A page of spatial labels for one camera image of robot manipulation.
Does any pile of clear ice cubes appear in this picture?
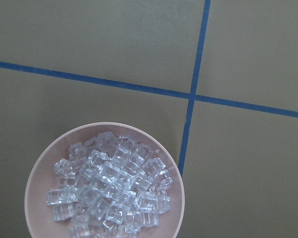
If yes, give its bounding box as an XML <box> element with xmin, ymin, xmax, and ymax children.
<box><xmin>46</xmin><ymin>131</ymin><xmax>173</xmax><ymax>238</ymax></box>

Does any pink bowl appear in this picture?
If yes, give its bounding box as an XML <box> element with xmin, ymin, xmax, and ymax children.
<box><xmin>24</xmin><ymin>122</ymin><xmax>185</xmax><ymax>238</ymax></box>

